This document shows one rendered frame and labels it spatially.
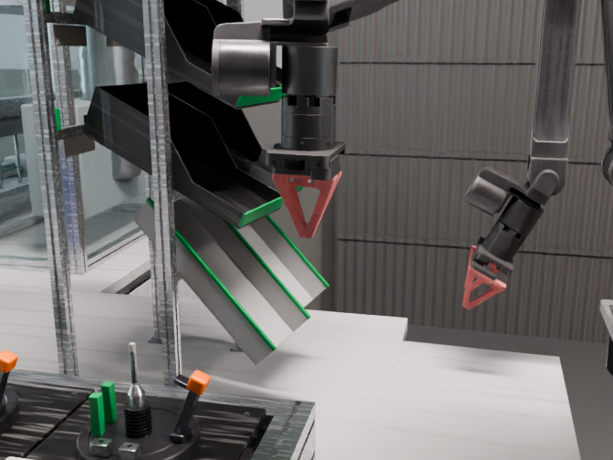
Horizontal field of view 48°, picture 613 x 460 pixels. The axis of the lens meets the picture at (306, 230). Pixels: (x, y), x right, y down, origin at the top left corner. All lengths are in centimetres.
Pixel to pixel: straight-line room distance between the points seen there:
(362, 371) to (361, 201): 237
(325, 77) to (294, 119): 5
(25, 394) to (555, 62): 92
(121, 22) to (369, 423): 69
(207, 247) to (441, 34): 252
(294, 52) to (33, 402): 58
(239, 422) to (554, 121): 68
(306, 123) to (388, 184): 286
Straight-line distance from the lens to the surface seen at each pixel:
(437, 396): 122
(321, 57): 71
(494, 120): 348
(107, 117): 103
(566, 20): 119
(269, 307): 111
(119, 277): 183
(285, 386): 123
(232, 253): 111
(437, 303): 370
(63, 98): 179
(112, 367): 134
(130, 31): 100
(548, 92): 119
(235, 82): 71
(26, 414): 99
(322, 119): 71
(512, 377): 131
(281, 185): 74
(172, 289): 100
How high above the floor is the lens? 143
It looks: 15 degrees down
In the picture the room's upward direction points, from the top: straight up
